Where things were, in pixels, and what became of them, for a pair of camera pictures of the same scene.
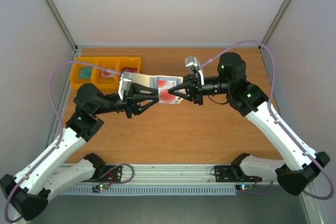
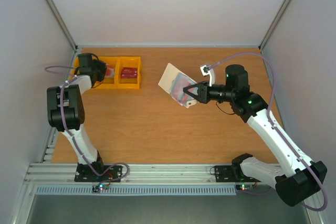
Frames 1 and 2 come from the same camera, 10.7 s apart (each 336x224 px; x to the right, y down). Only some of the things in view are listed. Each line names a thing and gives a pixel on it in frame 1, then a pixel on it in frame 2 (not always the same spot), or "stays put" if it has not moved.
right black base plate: [224, 173] stays put
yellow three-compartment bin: [104, 72] stays put
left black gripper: [130, 107] to [104, 66]
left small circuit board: [100, 187] stays put
